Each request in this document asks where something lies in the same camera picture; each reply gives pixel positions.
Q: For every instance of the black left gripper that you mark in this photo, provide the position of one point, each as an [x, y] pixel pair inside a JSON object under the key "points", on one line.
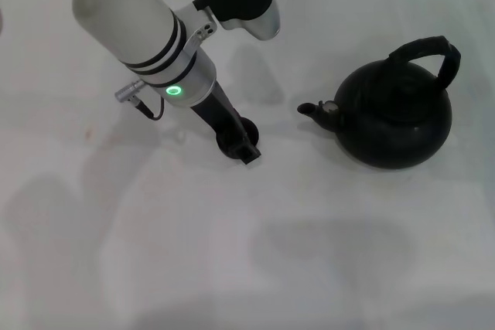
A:
{"points": [[218, 113]]}

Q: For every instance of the dark brown small teacup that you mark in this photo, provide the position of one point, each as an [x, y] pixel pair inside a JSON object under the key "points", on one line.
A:
{"points": [[253, 131]]}

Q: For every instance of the silver camera mount bracket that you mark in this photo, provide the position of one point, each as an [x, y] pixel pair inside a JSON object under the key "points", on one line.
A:
{"points": [[197, 32]]}

